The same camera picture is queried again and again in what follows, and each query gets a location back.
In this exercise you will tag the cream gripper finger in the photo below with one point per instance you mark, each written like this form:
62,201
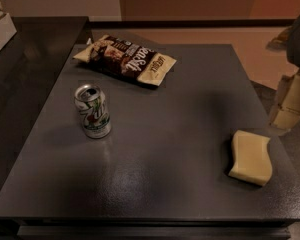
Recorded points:
285,112

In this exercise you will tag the yellow sponge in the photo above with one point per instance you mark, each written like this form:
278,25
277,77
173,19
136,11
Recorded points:
251,161

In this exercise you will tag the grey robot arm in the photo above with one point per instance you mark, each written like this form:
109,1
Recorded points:
291,39

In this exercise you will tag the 7up soda can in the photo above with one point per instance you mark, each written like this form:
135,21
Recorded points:
91,105

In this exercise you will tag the brown chip bag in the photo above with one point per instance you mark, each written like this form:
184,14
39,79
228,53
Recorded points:
128,60

